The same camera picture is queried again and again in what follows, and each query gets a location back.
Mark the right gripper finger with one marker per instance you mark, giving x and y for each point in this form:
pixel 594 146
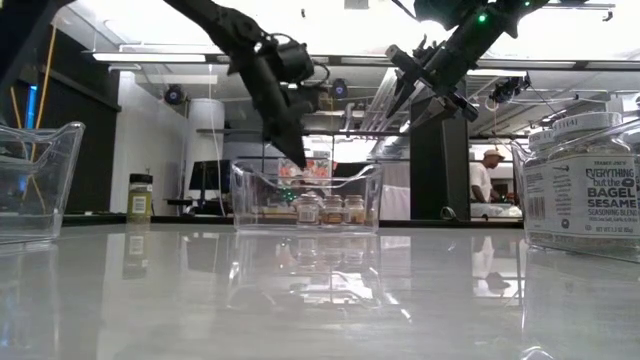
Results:
pixel 405 90
pixel 426 110

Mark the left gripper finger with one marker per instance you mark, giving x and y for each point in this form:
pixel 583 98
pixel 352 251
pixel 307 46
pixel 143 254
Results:
pixel 292 130
pixel 277 137

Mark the black-lid green-label spice jar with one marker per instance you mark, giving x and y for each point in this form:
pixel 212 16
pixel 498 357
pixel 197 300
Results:
pixel 140 197

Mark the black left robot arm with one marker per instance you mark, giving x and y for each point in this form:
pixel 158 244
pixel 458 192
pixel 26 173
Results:
pixel 220 22

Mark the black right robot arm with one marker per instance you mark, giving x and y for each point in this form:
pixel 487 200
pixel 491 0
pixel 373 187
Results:
pixel 490 25

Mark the silver ceiling ducts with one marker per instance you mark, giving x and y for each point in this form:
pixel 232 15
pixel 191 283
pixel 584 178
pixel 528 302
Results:
pixel 380 105

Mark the floral poster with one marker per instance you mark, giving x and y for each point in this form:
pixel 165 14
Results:
pixel 320 172

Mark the black partition panel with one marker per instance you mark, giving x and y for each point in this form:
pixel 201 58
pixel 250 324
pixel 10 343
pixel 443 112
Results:
pixel 440 170

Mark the clear plastic bin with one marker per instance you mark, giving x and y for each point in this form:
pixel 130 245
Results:
pixel 260 200
pixel 520 200
pixel 45 200

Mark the white round pillar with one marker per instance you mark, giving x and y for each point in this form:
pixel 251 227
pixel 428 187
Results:
pixel 205 130

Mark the dark background monitor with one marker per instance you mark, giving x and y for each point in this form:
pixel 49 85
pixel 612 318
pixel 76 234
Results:
pixel 210 175

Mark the person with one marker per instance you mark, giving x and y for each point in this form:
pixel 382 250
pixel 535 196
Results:
pixel 480 182

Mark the ceiling light strip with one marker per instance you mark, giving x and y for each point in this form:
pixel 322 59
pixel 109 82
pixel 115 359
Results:
pixel 150 56

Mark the computer monitor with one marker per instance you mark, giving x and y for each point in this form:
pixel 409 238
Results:
pixel 31 107

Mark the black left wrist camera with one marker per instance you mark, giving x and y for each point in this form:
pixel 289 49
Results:
pixel 295 62

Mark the round black ceiling camera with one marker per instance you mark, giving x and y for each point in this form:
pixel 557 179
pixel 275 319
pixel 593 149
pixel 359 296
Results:
pixel 174 95
pixel 340 89

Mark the black hanging camera cluster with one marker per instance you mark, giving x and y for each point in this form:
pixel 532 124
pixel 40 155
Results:
pixel 510 87

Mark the black wall panel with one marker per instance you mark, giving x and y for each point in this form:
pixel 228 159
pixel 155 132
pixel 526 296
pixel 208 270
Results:
pixel 85 150

